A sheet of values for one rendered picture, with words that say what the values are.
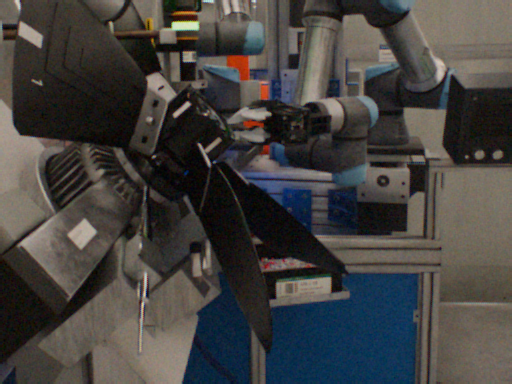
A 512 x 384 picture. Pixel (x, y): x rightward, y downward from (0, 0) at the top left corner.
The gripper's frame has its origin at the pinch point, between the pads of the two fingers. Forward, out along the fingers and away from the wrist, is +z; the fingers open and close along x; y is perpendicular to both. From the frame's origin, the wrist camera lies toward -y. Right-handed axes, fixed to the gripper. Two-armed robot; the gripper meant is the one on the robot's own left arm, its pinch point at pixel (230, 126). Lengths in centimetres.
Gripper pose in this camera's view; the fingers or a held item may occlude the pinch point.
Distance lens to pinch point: 109.1
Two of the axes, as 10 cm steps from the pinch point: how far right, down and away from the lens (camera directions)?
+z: -8.4, 1.2, -5.4
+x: -0.3, 9.7, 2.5
